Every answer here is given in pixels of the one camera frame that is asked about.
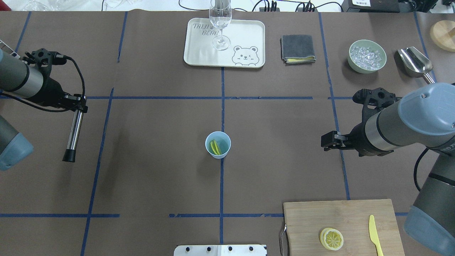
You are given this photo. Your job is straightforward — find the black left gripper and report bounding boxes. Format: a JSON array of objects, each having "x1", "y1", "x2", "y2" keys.
[{"x1": 43, "y1": 78, "x2": 88, "y2": 113}]

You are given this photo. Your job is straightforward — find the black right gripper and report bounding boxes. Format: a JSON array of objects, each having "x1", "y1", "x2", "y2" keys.
[{"x1": 321, "y1": 123, "x2": 393, "y2": 157}]

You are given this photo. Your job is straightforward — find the steel muddler black tip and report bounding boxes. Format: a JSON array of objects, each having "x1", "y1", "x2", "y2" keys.
[{"x1": 62, "y1": 110, "x2": 85, "y2": 163}]

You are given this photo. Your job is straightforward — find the light blue plastic cup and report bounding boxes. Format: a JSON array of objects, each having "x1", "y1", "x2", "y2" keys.
[{"x1": 205, "y1": 131, "x2": 232, "y2": 159}]

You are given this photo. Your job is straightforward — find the yellow lemon slice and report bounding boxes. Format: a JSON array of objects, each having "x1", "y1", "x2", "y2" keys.
[{"x1": 209, "y1": 139, "x2": 222, "y2": 155}]

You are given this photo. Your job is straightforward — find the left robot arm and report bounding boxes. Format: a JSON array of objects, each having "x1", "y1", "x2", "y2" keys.
[{"x1": 0, "y1": 47, "x2": 88, "y2": 171}]

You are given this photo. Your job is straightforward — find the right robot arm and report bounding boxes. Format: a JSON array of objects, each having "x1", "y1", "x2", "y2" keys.
[{"x1": 321, "y1": 82, "x2": 455, "y2": 256}]

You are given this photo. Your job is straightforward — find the remaining lemon slices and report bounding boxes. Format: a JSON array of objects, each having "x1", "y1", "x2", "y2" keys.
[{"x1": 320, "y1": 228, "x2": 344, "y2": 251}]

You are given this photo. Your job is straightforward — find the wooden cutting board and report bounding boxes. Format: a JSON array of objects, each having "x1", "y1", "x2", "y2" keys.
[{"x1": 283, "y1": 199, "x2": 405, "y2": 256}]

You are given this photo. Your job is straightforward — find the green bowl of ice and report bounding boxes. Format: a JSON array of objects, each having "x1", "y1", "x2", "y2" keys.
[{"x1": 347, "y1": 39, "x2": 387, "y2": 74}]

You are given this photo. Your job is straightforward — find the folded grey cloth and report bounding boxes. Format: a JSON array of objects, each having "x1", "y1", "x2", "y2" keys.
[{"x1": 280, "y1": 34, "x2": 316, "y2": 65}]

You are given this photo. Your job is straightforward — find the yellow plastic knife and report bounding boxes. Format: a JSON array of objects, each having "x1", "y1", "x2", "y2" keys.
[{"x1": 368, "y1": 214, "x2": 384, "y2": 256}]

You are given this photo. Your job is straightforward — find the metal ice scoop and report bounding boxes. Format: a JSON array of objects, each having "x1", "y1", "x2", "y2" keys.
[{"x1": 397, "y1": 47, "x2": 436, "y2": 84}]

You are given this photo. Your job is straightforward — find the cream bear serving tray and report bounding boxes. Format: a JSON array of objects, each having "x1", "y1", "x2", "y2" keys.
[{"x1": 183, "y1": 18, "x2": 266, "y2": 68}]

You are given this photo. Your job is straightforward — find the black power strip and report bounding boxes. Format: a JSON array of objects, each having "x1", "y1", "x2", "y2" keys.
[{"x1": 258, "y1": 0, "x2": 280, "y2": 12}]

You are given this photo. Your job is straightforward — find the wooden mug tree stand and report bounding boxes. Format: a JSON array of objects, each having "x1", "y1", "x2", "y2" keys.
[{"x1": 430, "y1": 20, "x2": 455, "y2": 52}]

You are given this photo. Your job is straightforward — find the clear wine glass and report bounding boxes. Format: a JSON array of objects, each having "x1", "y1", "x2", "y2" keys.
[{"x1": 209, "y1": 0, "x2": 232, "y2": 51}]

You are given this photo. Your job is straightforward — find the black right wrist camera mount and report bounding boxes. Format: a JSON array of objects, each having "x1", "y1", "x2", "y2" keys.
[{"x1": 352, "y1": 87, "x2": 402, "y2": 123}]

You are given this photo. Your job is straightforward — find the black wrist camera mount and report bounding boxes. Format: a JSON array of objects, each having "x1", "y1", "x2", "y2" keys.
[
  {"x1": 21, "y1": 48, "x2": 70, "y2": 67},
  {"x1": 352, "y1": 87, "x2": 402, "y2": 123}
]

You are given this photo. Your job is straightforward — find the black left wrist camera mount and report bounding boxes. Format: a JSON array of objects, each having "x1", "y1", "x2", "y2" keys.
[{"x1": 21, "y1": 48, "x2": 70, "y2": 67}]

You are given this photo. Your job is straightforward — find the white wire cup rack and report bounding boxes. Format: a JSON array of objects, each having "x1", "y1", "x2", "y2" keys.
[{"x1": 0, "y1": 40, "x2": 21, "y2": 59}]

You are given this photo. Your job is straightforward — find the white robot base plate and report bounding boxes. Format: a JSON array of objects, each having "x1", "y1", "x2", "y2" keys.
[{"x1": 173, "y1": 244, "x2": 268, "y2": 256}]

